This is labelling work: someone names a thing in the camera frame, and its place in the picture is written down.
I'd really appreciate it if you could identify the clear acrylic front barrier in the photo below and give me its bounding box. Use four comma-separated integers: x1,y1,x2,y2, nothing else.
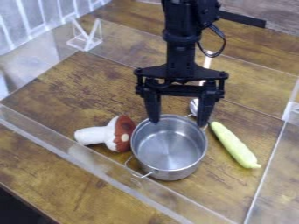
0,104,237,224

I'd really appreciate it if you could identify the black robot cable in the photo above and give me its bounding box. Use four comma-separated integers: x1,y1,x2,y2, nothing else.
195,23,229,59

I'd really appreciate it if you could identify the clear acrylic triangle stand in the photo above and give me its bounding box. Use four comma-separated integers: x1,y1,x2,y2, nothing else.
67,18,103,52

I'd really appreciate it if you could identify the green handled metal spoon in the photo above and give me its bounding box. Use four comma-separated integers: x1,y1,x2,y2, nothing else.
189,98,264,170

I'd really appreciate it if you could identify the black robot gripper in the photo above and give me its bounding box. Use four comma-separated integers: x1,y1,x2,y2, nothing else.
135,65,230,127

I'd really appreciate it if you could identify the black wall strip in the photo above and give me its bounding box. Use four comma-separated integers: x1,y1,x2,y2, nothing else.
219,10,268,28

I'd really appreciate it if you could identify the plush brown white mushroom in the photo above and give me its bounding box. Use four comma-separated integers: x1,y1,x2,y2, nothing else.
74,115,137,152

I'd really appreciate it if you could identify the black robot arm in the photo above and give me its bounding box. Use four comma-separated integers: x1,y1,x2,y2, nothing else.
135,0,230,126

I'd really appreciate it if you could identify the stainless steel pot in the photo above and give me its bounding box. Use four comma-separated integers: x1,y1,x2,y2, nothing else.
125,114,209,181

